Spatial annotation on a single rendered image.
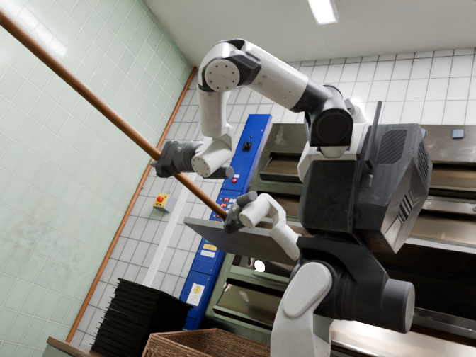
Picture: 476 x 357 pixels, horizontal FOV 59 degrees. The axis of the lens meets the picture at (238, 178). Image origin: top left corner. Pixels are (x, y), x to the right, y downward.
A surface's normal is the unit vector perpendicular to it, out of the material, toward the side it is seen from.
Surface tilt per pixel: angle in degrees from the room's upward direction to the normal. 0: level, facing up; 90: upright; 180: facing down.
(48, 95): 90
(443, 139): 90
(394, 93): 90
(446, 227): 70
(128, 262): 90
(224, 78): 147
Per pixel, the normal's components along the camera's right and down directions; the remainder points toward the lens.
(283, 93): -0.04, 0.61
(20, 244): 0.84, 0.08
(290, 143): -0.44, -0.48
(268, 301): -0.30, -0.75
